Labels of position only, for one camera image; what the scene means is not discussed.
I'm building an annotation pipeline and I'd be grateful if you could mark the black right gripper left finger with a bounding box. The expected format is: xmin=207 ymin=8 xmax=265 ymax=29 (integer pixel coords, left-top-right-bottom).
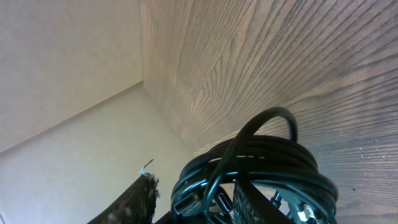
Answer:
xmin=88 ymin=172 xmax=159 ymax=224

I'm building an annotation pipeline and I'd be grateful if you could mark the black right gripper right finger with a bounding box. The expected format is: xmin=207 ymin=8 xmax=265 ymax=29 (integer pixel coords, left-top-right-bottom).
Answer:
xmin=233 ymin=180 xmax=294 ymax=224

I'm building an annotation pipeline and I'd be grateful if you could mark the thin black USB cable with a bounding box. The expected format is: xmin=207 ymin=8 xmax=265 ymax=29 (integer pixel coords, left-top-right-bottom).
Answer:
xmin=205 ymin=185 xmax=318 ymax=224

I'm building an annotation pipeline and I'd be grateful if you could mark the thick black USB cable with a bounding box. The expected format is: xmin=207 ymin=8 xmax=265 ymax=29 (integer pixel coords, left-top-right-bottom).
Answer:
xmin=170 ymin=106 xmax=340 ymax=224

